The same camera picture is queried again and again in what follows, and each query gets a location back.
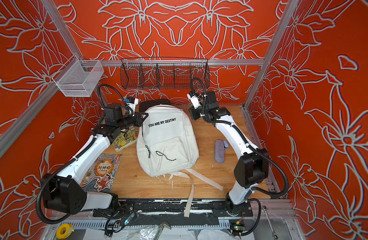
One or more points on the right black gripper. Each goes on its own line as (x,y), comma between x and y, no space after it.
(195,115)

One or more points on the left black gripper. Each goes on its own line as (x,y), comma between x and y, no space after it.
(139,118)

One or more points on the green history comic book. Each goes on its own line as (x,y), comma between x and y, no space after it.
(125,139)

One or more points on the white student backpack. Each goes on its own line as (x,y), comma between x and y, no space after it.
(167,145)

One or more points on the red cartoon story book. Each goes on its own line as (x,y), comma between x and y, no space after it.
(100,176)

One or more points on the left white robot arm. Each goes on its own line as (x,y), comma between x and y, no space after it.
(61,195)

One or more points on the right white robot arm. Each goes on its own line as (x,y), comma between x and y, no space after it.
(253,163)

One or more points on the black plastic case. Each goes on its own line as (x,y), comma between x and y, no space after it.
(143,106)

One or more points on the purple glasses case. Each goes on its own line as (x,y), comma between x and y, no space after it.
(220,147)

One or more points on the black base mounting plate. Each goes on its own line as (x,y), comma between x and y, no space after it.
(214,207)

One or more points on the small green circuit board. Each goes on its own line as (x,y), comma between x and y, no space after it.
(237,230)

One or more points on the yellow tape roll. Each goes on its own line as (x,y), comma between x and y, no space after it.
(64,231)

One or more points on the steel wrench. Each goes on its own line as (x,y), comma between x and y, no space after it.
(274,234)

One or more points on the black wire wall basket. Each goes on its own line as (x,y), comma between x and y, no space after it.
(164,74)

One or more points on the white wire mesh basket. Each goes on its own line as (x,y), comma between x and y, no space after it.
(76,78)

